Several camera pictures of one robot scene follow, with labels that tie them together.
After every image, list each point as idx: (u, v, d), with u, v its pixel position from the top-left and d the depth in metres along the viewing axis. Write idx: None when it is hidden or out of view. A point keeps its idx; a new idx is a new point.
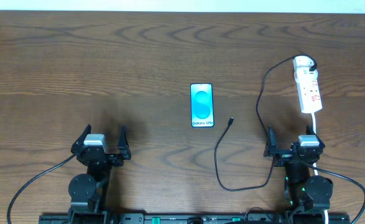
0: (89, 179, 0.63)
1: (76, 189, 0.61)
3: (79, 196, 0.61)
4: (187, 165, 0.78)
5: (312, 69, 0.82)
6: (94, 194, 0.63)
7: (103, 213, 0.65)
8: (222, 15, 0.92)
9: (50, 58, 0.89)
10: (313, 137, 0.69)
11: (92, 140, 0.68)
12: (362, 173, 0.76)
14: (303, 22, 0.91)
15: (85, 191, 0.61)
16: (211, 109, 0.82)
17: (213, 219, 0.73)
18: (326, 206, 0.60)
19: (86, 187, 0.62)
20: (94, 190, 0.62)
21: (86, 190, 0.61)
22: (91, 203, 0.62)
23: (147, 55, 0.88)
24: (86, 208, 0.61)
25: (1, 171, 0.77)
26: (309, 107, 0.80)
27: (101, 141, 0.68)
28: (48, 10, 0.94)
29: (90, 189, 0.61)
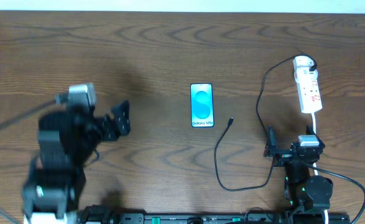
0: (67, 114, 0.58)
1: (49, 121, 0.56)
3: (51, 126, 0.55)
4: (187, 165, 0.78)
5: (312, 69, 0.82)
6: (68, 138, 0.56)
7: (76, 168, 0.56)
8: (223, 15, 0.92)
9: (50, 58, 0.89)
10: (313, 137, 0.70)
11: (78, 88, 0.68)
12: (362, 173, 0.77)
14: (303, 22, 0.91)
15: (60, 122, 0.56)
16: (212, 109, 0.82)
17: (213, 219, 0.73)
18: (326, 206, 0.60)
19: (61, 117, 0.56)
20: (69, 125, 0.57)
21: (61, 126, 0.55)
22: (62, 145, 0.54)
23: (147, 55, 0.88)
24: (56, 142, 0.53)
25: (0, 171, 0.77)
26: (309, 107, 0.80)
27: (87, 88, 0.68)
28: (47, 10, 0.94)
29: (66, 122, 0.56)
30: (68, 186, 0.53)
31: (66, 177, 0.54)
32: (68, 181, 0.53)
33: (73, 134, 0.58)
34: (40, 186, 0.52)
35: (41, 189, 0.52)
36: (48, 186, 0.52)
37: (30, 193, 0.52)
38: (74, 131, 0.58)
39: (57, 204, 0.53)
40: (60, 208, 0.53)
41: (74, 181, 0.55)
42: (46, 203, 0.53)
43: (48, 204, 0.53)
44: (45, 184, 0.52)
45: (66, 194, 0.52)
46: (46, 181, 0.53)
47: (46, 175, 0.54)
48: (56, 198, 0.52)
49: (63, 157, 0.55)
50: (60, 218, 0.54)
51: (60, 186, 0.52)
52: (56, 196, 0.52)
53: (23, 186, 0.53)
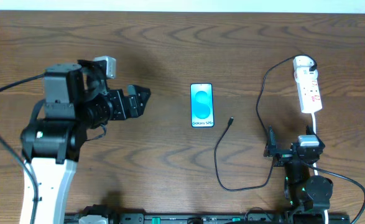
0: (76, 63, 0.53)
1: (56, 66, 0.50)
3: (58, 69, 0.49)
4: (186, 165, 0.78)
5: (312, 69, 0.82)
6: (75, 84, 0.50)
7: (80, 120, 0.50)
8: (223, 15, 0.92)
9: (50, 58, 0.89)
10: (313, 137, 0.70)
11: (99, 58, 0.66)
12: (362, 173, 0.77)
14: (303, 22, 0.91)
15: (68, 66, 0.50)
16: (211, 109, 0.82)
17: (213, 219, 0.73)
18: (326, 205, 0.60)
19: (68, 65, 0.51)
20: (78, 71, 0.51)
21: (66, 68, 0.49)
22: (68, 89, 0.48)
23: (147, 55, 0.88)
24: (60, 84, 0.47)
25: (0, 171, 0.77)
26: (309, 107, 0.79)
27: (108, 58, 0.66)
28: (47, 10, 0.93)
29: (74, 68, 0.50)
30: (69, 133, 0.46)
31: (69, 125, 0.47)
32: (69, 127, 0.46)
33: (79, 84, 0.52)
34: (41, 130, 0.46)
35: (41, 132, 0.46)
36: (49, 131, 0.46)
37: (28, 139, 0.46)
38: (81, 78, 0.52)
39: (57, 150, 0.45)
40: (60, 154, 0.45)
41: (78, 128, 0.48)
42: (46, 150, 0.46)
43: (48, 150, 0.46)
44: (46, 128, 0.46)
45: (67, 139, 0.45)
46: (46, 127, 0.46)
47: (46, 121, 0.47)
48: (57, 144, 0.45)
49: (68, 100, 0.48)
50: (61, 165, 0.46)
51: (61, 131, 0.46)
52: (56, 142, 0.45)
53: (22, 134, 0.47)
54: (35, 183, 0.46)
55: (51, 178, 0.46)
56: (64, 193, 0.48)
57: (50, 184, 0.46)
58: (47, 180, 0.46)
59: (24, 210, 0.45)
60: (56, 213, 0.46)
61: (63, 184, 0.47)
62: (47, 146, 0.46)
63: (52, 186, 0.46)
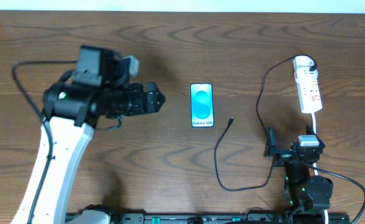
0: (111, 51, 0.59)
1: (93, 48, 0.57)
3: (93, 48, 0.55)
4: (187, 165, 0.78)
5: (312, 69, 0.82)
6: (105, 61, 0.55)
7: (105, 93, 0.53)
8: (223, 15, 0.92)
9: (50, 58, 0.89)
10: (313, 137, 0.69)
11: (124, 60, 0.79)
12: (362, 173, 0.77)
14: (303, 22, 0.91)
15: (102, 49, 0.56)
16: (212, 109, 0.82)
17: (213, 219, 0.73)
18: (326, 206, 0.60)
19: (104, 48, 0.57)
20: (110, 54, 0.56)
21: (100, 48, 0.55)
22: (98, 63, 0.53)
23: (147, 55, 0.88)
24: (93, 58, 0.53)
25: (0, 171, 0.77)
26: (309, 107, 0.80)
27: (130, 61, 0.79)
28: (47, 10, 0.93)
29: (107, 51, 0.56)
30: (91, 99, 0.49)
31: (94, 92, 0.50)
32: (93, 93, 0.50)
33: (109, 64, 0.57)
34: (64, 91, 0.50)
35: (64, 94, 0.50)
36: (72, 95, 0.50)
37: (51, 98, 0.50)
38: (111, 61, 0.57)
39: (78, 112, 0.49)
40: (80, 116, 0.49)
41: (101, 96, 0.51)
42: (67, 111, 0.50)
43: (68, 112, 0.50)
44: (71, 91, 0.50)
45: (88, 104, 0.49)
46: (70, 89, 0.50)
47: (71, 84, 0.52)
48: (78, 106, 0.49)
49: (96, 71, 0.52)
50: (79, 127, 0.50)
51: (84, 96, 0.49)
52: (78, 104, 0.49)
53: (47, 92, 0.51)
54: (52, 140, 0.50)
55: (67, 139, 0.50)
56: (76, 157, 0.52)
57: (65, 144, 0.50)
58: (63, 140, 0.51)
59: (39, 163, 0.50)
60: (66, 172, 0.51)
61: (76, 147, 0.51)
62: (68, 107, 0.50)
63: (68, 147, 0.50)
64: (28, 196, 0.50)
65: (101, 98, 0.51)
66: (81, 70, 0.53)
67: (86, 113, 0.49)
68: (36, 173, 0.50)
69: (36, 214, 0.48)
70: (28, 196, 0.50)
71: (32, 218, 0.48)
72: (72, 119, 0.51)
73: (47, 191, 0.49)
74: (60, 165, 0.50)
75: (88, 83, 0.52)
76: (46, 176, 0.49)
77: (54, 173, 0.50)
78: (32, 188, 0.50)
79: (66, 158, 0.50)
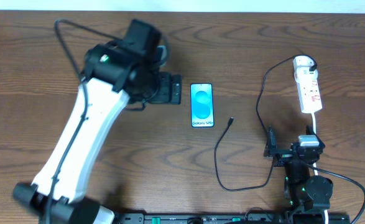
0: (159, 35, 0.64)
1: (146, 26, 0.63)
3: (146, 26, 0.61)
4: (186, 165, 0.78)
5: (312, 69, 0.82)
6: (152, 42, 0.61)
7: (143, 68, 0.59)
8: (223, 14, 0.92)
9: (50, 58, 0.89)
10: (313, 137, 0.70)
11: None
12: (362, 173, 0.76)
14: (303, 22, 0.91)
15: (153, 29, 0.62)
16: (212, 109, 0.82)
17: (213, 219, 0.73)
18: (326, 205, 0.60)
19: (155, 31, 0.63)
20: (158, 36, 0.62)
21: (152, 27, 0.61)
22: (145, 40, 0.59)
23: None
24: (144, 34, 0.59)
25: (0, 171, 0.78)
26: (309, 107, 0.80)
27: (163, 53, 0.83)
28: (48, 10, 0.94)
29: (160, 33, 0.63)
30: (132, 67, 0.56)
31: (135, 63, 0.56)
32: (134, 63, 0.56)
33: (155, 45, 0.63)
34: (107, 55, 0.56)
35: (108, 57, 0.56)
36: (115, 61, 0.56)
37: (95, 59, 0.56)
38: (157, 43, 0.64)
39: (117, 78, 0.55)
40: (119, 81, 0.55)
41: (140, 68, 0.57)
42: (107, 74, 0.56)
43: (107, 75, 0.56)
44: (115, 56, 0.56)
45: (129, 71, 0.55)
46: (113, 55, 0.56)
47: (114, 50, 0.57)
48: (119, 71, 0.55)
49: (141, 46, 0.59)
50: (115, 93, 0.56)
51: (125, 63, 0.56)
52: (119, 70, 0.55)
53: (90, 53, 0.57)
54: (88, 102, 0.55)
55: (102, 103, 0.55)
56: (107, 122, 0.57)
57: (99, 108, 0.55)
58: (98, 104, 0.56)
59: (74, 122, 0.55)
60: (97, 135, 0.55)
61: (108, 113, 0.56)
62: (109, 70, 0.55)
63: (101, 111, 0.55)
64: (60, 149, 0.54)
65: (139, 69, 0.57)
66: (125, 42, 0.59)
67: (125, 80, 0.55)
68: (71, 130, 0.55)
69: (64, 167, 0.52)
70: (60, 149, 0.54)
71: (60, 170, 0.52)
72: (110, 83, 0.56)
73: (77, 147, 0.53)
74: (92, 126, 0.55)
75: (130, 54, 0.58)
76: (79, 135, 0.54)
77: (85, 133, 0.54)
78: (64, 142, 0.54)
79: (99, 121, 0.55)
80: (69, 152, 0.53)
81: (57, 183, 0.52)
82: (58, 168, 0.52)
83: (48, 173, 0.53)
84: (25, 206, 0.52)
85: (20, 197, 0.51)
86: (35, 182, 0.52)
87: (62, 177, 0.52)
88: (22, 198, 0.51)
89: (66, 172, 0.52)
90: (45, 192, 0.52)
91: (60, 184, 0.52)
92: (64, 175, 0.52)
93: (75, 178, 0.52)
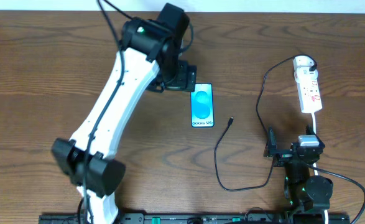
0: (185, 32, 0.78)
1: None
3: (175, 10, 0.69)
4: (186, 165, 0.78)
5: (312, 69, 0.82)
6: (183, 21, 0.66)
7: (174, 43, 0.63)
8: (223, 14, 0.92)
9: (50, 58, 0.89)
10: (313, 137, 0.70)
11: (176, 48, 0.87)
12: (362, 173, 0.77)
14: (303, 22, 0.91)
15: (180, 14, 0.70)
16: (212, 109, 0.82)
17: (213, 219, 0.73)
18: (326, 205, 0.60)
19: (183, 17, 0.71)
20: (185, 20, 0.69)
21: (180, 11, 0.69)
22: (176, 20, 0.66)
23: None
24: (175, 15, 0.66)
25: (0, 171, 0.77)
26: (309, 107, 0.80)
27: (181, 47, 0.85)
28: (47, 10, 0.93)
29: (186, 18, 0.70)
30: (165, 40, 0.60)
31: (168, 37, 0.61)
32: (168, 37, 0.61)
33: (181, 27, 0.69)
34: (143, 27, 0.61)
35: (144, 29, 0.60)
36: (150, 33, 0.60)
37: (132, 28, 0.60)
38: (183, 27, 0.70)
39: (151, 48, 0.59)
40: (153, 51, 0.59)
41: (171, 41, 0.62)
42: (142, 45, 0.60)
43: (142, 45, 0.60)
44: (150, 28, 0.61)
45: (162, 43, 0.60)
46: (148, 28, 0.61)
47: (149, 23, 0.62)
48: (153, 42, 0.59)
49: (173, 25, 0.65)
50: (149, 62, 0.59)
51: (160, 35, 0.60)
52: (154, 40, 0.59)
53: (127, 25, 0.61)
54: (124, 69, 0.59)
55: (137, 70, 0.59)
56: (140, 89, 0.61)
57: (134, 74, 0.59)
58: (133, 71, 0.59)
59: (110, 86, 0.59)
60: (130, 100, 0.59)
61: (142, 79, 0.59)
62: (143, 41, 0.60)
63: (136, 78, 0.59)
64: (96, 109, 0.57)
65: (171, 43, 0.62)
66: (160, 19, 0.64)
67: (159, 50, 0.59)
68: (108, 93, 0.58)
69: (101, 126, 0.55)
70: (96, 110, 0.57)
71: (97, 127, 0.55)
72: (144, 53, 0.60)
73: (113, 109, 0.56)
74: (127, 90, 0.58)
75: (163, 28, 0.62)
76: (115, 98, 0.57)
77: (122, 96, 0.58)
78: (101, 103, 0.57)
79: (133, 86, 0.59)
80: (106, 111, 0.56)
81: (93, 140, 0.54)
82: (96, 126, 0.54)
83: (85, 130, 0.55)
84: (59, 161, 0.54)
85: (58, 149, 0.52)
86: (73, 137, 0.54)
87: (98, 134, 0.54)
88: (60, 151, 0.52)
89: (103, 130, 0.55)
90: (81, 148, 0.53)
91: (96, 142, 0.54)
92: (101, 133, 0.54)
93: (110, 137, 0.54)
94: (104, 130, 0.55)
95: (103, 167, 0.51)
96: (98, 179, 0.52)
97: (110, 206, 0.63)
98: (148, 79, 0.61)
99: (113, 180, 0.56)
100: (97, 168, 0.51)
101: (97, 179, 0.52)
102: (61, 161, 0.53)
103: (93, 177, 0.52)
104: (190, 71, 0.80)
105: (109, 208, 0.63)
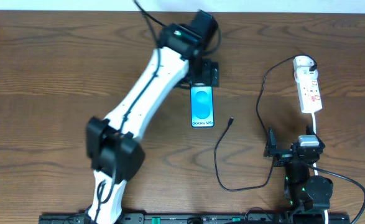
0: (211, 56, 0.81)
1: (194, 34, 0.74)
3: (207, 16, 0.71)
4: (186, 165, 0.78)
5: (312, 69, 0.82)
6: (213, 29, 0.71)
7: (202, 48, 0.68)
8: (223, 14, 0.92)
9: (50, 58, 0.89)
10: (313, 137, 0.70)
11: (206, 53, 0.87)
12: (362, 173, 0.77)
14: (303, 22, 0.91)
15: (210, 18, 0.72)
16: (212, 109, 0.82)
17: (213, 219, 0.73)
18: (326, 205, 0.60)
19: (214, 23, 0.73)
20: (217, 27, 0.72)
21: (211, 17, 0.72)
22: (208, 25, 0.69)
23: (147, 55, 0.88)
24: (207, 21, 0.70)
25: (0, 171, 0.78)
26: (309, 107, 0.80)
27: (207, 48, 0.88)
28: (47, 10, 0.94)
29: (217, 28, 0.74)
30: (197, 45, 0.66)
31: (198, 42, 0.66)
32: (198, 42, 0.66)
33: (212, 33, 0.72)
34: (180, 31, 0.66)
35: (179, 34, 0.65)
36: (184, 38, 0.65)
37: (170, 30, 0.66)
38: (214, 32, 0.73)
39: (184, 50, 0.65)
40: (186, 53, 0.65)
41: (202, 47, 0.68)
42: (176, 45, 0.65)
43: (176, 46, 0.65)
44: (183, 33, 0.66)
45: (195, 46, 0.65)
46: (184, 31, 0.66)
47: (185, 27, 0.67)
48: (188, 44, 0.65)
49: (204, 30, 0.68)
50: (182, 60, 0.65)
51: (194, 39, 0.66)
52: (186, 45, 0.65)
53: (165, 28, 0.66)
54: (160, 63, 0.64)
55: (171, 65, 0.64)
56: (169, 84, 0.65)
57: (167, 70, 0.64)
58: (167, 65, 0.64)
59: (145, 77, 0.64)
60: (160, 93, 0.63)
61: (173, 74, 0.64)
62: (179, 42, 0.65)
63: (169, 72, 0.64)
64: (132, 94, 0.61)
65: (201, 48, 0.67)
66: (195, 25, 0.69)
67: (191, 53, 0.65)
68: (143, 83, 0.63)
69: (135, 109, 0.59)
70: (132, 96, 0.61)
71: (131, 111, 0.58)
72: (177, 53, 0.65)
73: (146, 98, 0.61)
74: (160, 83, 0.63)
75: (196, 33, 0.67)
76: (149, 88, 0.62)
77: (155, 88, 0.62)
78: (136, 90, 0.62)
79: (165, 81, 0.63)
80: (141, 98, 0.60)
81: (126, 122, 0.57)
82: (130, 108, 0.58)
83: (120, 111, 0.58)
84: (90, 139, 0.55)
85: (92, 126, 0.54)
86: (108, 117, 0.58)
87: (132, 116, 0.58)
88: (93, 129, 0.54)
89: (135, 113, 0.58)
90: (115, 126, 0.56)
91: (129, 123, 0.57)
92: (133, 116, 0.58)
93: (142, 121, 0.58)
94: (137, 114, 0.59)
95: (131, 149, 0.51)
96: (124, 160, 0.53)
97: (117, 205, 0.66)
98: (177, 75, 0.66)
99: (135, 168, 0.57)
100: (125, 150, 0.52)
101: (122, 161, 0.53)
102: (92, 139, 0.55)
103: (119, 158, 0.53)
104: (212, 67, 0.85)
105: (115, 206, 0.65)
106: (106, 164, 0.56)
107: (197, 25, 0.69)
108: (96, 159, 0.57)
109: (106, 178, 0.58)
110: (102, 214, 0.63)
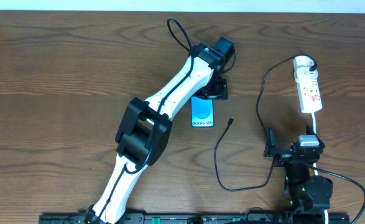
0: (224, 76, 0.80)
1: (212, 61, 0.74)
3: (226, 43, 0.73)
4: (187, 165, 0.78)
5: (312, 69, 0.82)
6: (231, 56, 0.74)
7: (222, 67, 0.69)
8: (223, 14, 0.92)
9: (50, 58, 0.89)
10: (313, 137, 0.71)
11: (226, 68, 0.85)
12: (362, 173, 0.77)
14: (303, 22, 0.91)
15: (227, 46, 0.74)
16: (211, 109, 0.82)
17: (213, 219, 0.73)
18: (326, 205, 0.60)
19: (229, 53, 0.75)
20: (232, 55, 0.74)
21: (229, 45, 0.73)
22: (230, 49, 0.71)
23: (147, 55, 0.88)
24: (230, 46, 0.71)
25: (0, 171, 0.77)
26: (309, 107, 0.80)
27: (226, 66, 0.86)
28: (47, 10, 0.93)
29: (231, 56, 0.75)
30: (221, 61, 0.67)
31: (221, 58, 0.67)
32: (221, 60, 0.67)
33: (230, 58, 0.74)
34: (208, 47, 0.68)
35: (206, 50, 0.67)
36: (210, 54, 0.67)
37: (200, 46, 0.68)
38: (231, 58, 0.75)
39: (210, 63, 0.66)
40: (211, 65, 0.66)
41: (224, 65, 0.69)
42: (203, 58, 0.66)
43: (203, 59, 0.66)
44: (209, 50, 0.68)
45: (219, 61, 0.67)
46: (212, 48, 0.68)
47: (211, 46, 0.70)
48: (213, 58, 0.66)
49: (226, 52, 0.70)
50: (210, 68, 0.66)
51: (219, 55, 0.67)
52: (211, 60, 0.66)
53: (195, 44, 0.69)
54: (193, 66, 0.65)
55: (203, 68, 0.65)
56: (198, 86, 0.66)
57: (199, 72, 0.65)
58: (199, 68, 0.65)
59: (179, 75, 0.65)
60: (190, 91, 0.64)
61: (203, 78, 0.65)
62: (206, 56, 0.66)
63: (199, 75, 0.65)
64: (168, 86, 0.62)
65: (222, 65, 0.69)
66: (221, 43, 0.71)
67: (215, 66, 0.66)
68: (177, 79, 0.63)
69: (170, 97, 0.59)
70: (167, 86, 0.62)
71: (166, 96, 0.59)
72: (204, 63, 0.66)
73: (180, 91, 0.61)
74: (193, 82, 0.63)
75: (222, 52, 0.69)
76: (182, 84, 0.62)
77: (187, 86, 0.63)
78: (171, 83, 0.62)
79: (197, 81, 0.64)
80: (176, 90, 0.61)
81: (163, 106, 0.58)
82: (167, 95, 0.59)
83: (157, 96, 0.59)
84: (126, 119, 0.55)
85: (132, 107, 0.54)
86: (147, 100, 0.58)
87: (167, 102, 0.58)
88: (133, 109, 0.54)
89: (171, 101, 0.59)
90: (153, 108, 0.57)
91: (165, 107, 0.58)
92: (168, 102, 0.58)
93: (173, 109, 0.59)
94: (171, 101, 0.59)
95: (165, 131, 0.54)
96: (155, 142, 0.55)
97: (123, 203, 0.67)
98: (204, 81, 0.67)
99: (159, 152, 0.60)
100: (160, 132, 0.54)
101: (155, 143, 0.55)
102: (129, 119, 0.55)
103: (152, 140, 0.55)
104: (223, 83, 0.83)
105: (122, 205, 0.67)
106: (133, 147, 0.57)
107: (222, 44, 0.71)
108: (124, 140, 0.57)
109: (129, 162, 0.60)
110: (108, 211, 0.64)
